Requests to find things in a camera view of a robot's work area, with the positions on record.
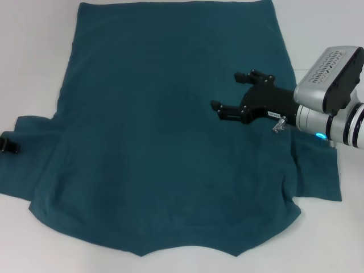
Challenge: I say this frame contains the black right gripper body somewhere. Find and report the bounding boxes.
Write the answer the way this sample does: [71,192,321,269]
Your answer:
[241,80,300,126]

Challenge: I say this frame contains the blue shirt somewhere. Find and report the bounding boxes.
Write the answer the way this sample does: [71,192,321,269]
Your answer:
[0,1,342,258]

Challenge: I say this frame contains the silver metal cable connector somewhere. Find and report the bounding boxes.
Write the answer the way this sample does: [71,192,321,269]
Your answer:
[271,118,288,133]

